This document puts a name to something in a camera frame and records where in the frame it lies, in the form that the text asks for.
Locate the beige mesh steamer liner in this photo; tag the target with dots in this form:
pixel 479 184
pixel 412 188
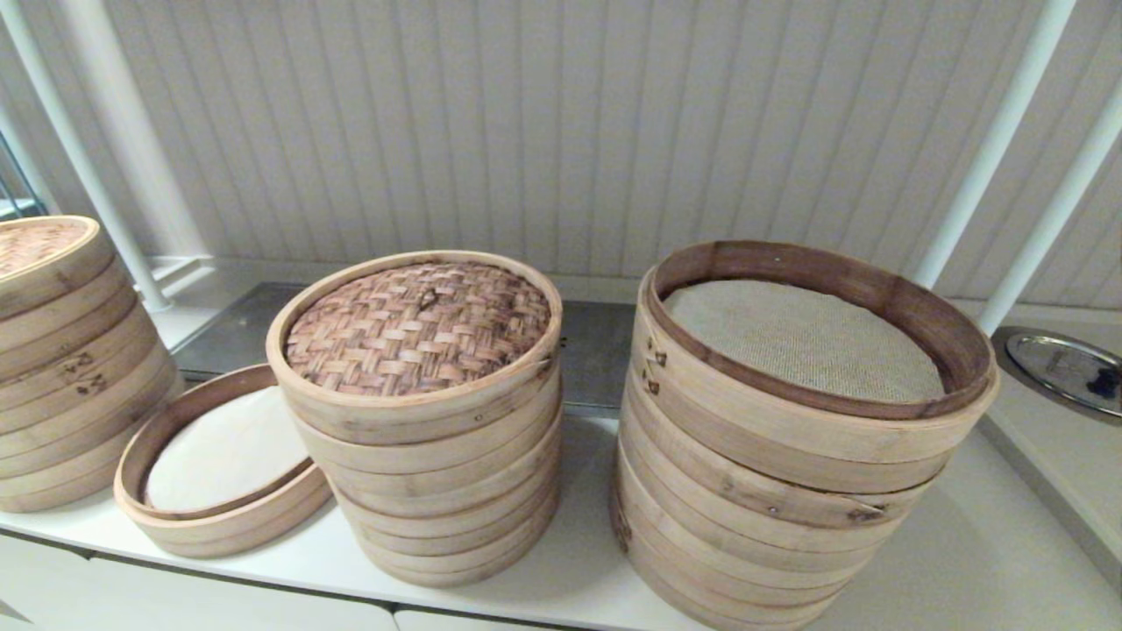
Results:
pixel 806 342

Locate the large bamboo steamer basket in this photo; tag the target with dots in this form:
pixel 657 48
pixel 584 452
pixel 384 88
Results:
pixel 745 620
pixel 745 583
pixel 754 526
pixel 771 451

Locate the white cloth steamer liner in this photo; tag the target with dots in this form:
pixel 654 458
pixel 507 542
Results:
pixel 219 456

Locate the round metal plate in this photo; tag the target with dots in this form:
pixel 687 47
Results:
pixel 1052 359

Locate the white metal pole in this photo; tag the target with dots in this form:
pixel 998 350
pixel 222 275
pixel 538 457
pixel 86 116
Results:
pixel 79 166
pixel 28 162
pixel 1052 219
pixel 999 131

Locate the wide white post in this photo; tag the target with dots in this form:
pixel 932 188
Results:
pixel 131 131

